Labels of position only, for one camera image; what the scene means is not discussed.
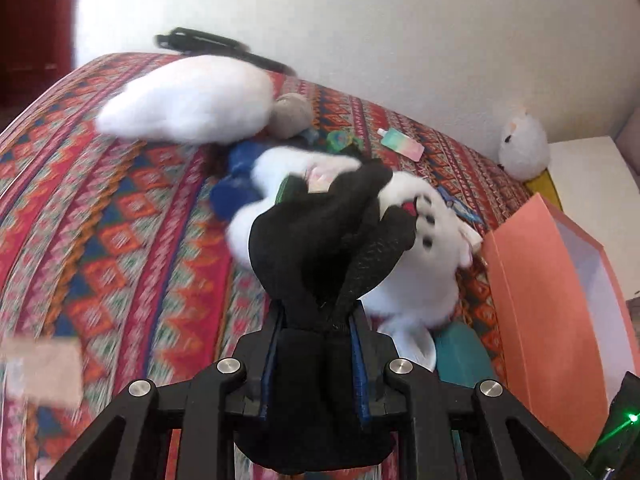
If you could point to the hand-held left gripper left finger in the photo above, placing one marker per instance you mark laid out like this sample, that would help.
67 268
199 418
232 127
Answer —
266 360

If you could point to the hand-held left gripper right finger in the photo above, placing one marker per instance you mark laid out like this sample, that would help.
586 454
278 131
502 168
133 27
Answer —
361 360

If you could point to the black sock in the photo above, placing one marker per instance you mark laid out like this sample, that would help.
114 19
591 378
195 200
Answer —
310 240

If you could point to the teal box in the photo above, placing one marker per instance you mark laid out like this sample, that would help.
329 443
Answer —
462 357

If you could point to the white plush cat toy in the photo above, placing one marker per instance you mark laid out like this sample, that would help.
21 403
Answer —
430 270

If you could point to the orange cardboard box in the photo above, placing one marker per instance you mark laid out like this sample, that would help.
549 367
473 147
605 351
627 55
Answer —
545 320

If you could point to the blue plush toy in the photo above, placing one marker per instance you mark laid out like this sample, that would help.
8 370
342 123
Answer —
235 180

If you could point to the colourful patterned tablecloth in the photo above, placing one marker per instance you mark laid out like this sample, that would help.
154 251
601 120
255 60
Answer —
125 220

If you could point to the green plastic toy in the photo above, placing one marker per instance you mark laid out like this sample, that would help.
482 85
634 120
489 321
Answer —
344 141

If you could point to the pastel drink pouch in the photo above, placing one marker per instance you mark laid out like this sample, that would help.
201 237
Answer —
403 144

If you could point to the brown cardboard piece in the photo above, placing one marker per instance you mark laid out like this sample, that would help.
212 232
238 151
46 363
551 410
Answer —
45 370

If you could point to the yellow cloth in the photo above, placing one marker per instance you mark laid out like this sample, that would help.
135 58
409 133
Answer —
548 191

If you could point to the grey plush ball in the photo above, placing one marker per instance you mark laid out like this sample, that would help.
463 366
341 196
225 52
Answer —
291 114

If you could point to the white side cabinet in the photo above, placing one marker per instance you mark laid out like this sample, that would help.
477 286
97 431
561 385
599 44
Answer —
590 175

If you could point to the round white plush bird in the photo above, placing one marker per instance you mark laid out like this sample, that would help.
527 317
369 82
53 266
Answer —
524 147

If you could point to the large white plush pillow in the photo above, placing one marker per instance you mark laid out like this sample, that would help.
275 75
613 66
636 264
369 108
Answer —
190 100

